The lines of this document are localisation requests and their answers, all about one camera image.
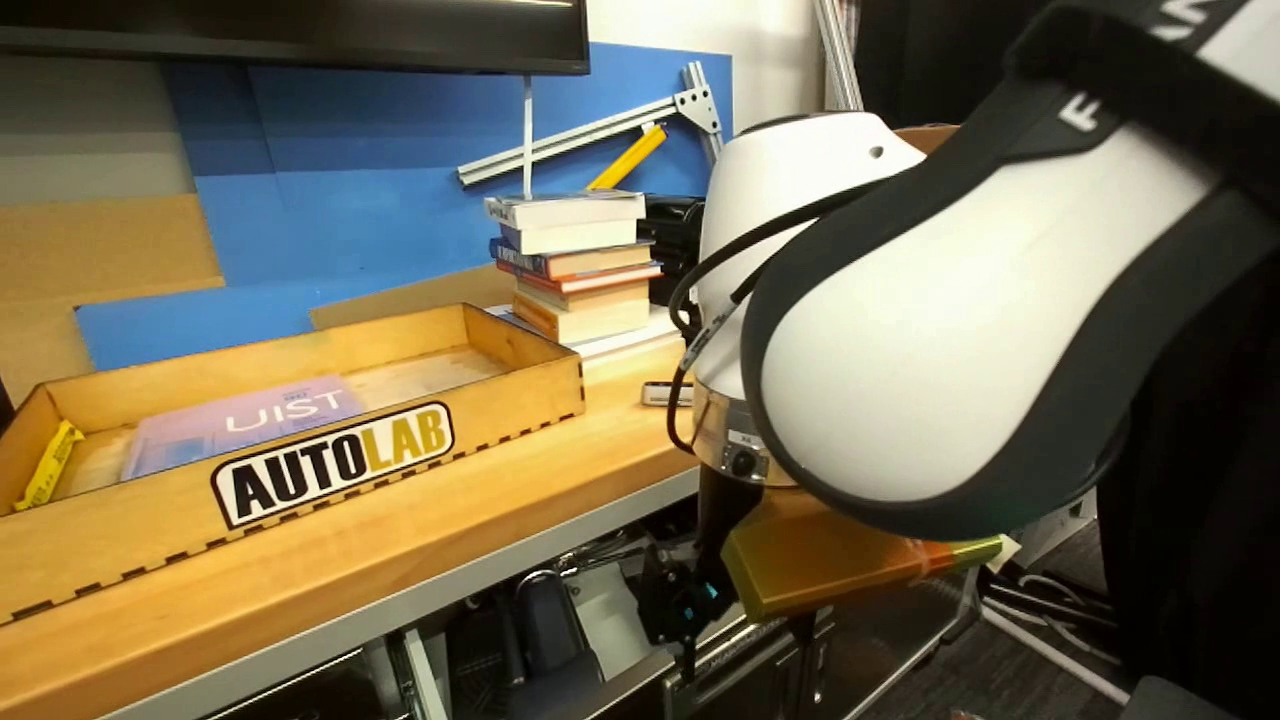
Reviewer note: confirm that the yellow bar tool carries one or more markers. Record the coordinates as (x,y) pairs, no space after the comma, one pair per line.
(630,161)

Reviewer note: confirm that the yellow ruler in tray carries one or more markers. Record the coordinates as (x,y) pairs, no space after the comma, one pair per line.
(44,477)

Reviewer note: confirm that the stack of books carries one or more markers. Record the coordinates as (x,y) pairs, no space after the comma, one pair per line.
(581,273)

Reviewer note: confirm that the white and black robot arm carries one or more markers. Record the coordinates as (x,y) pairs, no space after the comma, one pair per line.
(1076,295)

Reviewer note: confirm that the black monitor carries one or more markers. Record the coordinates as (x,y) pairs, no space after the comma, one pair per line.
(522,38)

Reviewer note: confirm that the purple UIST booklet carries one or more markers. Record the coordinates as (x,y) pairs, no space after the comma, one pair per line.
(238,420)

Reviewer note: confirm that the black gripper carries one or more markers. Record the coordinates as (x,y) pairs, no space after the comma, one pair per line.
(683,594)

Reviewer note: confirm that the wooden Autolab tray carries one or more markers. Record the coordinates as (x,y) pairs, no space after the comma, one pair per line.
(120,473)

